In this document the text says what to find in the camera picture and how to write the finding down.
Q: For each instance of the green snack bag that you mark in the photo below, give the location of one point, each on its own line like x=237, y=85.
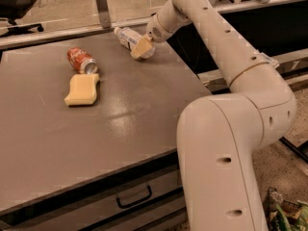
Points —
x=283, y=215

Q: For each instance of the white packet on ledge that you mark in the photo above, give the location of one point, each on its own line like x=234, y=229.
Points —
x=269, y=59

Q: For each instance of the clear plastic water bottle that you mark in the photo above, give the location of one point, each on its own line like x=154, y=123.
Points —
x=125, y=35

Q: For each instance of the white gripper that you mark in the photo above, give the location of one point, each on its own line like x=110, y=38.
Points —
x=158, y=30

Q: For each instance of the red coke can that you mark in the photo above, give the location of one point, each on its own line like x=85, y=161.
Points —
x=82, y=61

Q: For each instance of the grey drawer with black handle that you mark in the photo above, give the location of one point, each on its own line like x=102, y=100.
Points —
x=153, y=202

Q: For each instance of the black office chair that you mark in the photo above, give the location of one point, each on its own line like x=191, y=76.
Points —
x=12, y=10

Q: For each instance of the yellow sponge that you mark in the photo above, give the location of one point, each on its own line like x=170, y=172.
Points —
x=82, y=90

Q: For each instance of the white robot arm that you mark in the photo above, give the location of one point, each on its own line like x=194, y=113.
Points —
x=217, y=134

